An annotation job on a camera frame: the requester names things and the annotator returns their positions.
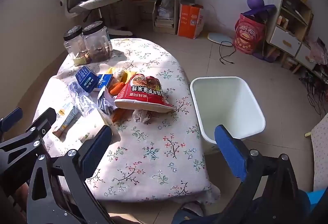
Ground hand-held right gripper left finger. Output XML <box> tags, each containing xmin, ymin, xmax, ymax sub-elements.
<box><xmin>27</xmin><ymin>125</ymin><xmax>114</xmax><ymax>224</ymax></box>

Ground clear plastic wrapper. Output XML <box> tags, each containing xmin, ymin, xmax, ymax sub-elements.
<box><xmin>68</xmin><ymin>81</ymin><xmax>99</xmax><ymax>117</ymax></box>

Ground red gift bag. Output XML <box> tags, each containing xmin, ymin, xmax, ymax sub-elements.
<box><xmin>233</xmin><ymin>13</ymin><xmax>267</xmax><ymax>55</ymax></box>

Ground purple bouncing ball toy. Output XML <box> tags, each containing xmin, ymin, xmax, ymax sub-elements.
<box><xmin>242</xmin><ymin>0</ymin><xmax>277</xmax><ymax>18</ymax></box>

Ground purple soft item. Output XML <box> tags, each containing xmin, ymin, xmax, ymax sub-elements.
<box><xmin>252</xmin><ymin>52</ymin><xmax>274</xmax><ymax>63</ymax></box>

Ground yellow snack packet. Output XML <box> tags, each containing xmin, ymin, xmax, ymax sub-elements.
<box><xmin>106</xmin><ymin>67</ymin><xmax>137</xmax><ymax>84</ymax></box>

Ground black cable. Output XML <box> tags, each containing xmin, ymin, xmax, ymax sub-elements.
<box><xmin>218</xmin><ymin>41</ymin><xmax>240</xmax><ymax>65</ymax></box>

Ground clear jar black lid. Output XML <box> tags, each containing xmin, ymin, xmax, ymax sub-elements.
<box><xmin>82</xmin><ymin>21</ymin><xmax>113</xmax><ymax>63</ymax></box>
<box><xmin>64</xmin><ymin>26</ymin><xmax>89</xmax><ymax>67</ymax></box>

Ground white yellow drink carton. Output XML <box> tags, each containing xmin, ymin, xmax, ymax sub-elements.
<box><xmin>52</xmin><ymin>102</ymin><xmax>82</xmax><ymax>137</ymax></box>

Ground red instant noodle bowl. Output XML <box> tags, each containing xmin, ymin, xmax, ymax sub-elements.
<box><xmin>114</xmin><ymin>74</ymin><xmax>176</xmax><ymax>113</ymax></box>

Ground orange white bag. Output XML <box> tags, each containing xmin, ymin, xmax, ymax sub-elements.
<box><xmin>177</xmin><ymin>3</ymin><xmax>205</xmax><ymax>40</ymax></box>

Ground floral white tablecloth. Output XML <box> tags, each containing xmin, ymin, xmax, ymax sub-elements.
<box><xmin>33</xmin><ymin>38</ymin><xmax>221</xmax><ymax>204</ymax></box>

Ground tangle of cables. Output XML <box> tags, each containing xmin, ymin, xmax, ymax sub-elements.
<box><xmin>300</xmin><ymin>70</ymin><xmax>328</xmax><ymax>114</ymax></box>

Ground white wooden shelf cabinet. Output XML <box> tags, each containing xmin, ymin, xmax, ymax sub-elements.
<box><xmin>266</xmin><ymin>0</ymin><xmax>321</xmax><ymax>75</ymax></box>

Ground blue white carton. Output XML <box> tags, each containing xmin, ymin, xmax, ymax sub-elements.
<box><xmin>92</xmin><ymin>74</ymin><xmax>113</xmax><ymax>92</ymax></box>

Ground floral padded stool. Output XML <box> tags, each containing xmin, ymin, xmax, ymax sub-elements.
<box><xmin>305</xmin><ymin>114</ymin><xmax>328</xmax><ymax>191</ymax></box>

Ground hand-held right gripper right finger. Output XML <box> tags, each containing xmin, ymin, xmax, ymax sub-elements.
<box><xmin>214</xmin><ymin>124</ymin><xmax>308</xmax><ymax>224</ymax></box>

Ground pale round floor pad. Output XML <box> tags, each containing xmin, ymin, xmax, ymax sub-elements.
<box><xmin>207</xmin><ymin>32</ymin><xmax>233</xmax><ymax>46</ymax></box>

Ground crumpled white tissue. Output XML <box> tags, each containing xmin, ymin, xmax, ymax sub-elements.
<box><xmin>132</xmin><ymin>108</ymin><xmax>154</xmax><ymax>123</ymax></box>

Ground blue milk carton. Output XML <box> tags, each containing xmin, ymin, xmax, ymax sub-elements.
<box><xmin>75</xmin><ymin>65</ymin><xmax>99</xmax><ymax>93</ymax></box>

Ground white plastic trash bin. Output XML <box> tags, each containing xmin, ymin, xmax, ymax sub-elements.
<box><xmin>190</xmin><ymin>76</ymin><xmax>266</xmax><ymax>144</ymax></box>

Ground pink printed bag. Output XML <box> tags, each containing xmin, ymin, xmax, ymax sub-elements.
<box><xmin>309</xmin><ymin>37</ymin><xmax>328</xmax><ymax>66</ymax></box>

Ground blue plastic stool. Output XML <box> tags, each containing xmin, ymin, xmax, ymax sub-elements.
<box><xmin>306</xmin><ymin>189</ymin><xmax>328</xmax><ymax>214</ymax></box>

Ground person's leg dark pants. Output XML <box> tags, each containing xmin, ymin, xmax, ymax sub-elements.
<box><xmin>172</xmin><ymin>189</ymin><xmax>310</xmax><ymax>224</ymax></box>

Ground crumpled white blue wrapper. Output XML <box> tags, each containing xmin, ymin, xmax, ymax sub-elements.
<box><xmin>97</xmin><ymin>86</ymin><xmax>117</xmax><ymax>115</ymax></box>

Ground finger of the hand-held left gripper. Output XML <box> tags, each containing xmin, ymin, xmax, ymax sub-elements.
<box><xmin>0</xmin><ymin>107</ymin><xmax>57</xmax><ymax>163</ymax></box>
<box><xmin>0</xmin><ymin>107</ymin><xmax>23</xmax><ymax>135</ymax></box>

